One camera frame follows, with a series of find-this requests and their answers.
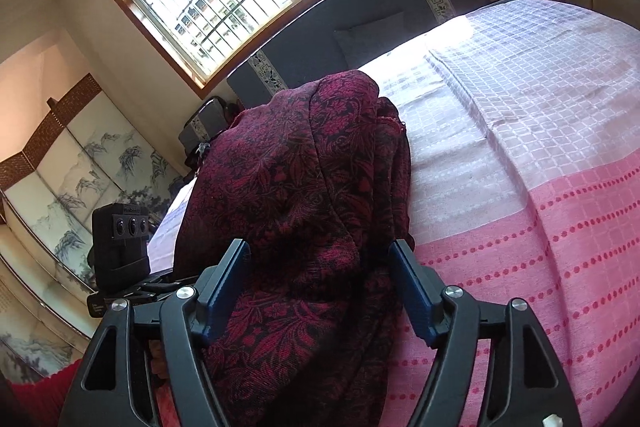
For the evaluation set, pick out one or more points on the pink checked bedspread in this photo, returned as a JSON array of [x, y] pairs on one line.
[[525, 187]]

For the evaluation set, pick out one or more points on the grey pillow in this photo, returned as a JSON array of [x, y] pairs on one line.
[[370, 39]]

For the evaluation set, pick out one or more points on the dark grey patterned headboard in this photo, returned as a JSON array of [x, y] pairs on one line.
[[370, 2]]

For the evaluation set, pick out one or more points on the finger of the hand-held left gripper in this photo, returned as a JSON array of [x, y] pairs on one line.
[[172, 283]]

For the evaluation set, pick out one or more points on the maroon floral garment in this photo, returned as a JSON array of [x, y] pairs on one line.
[[300, 217]]

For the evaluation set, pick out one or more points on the red cloth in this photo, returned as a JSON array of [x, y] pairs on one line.
[[42, 389]]

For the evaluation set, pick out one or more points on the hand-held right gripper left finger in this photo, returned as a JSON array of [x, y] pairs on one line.
[[227, 292]]

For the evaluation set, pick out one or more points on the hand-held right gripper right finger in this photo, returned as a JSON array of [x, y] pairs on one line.
[[415, 292]]

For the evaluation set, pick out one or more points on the painted landscape folding screen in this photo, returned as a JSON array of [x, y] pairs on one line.
[[75, 187]]

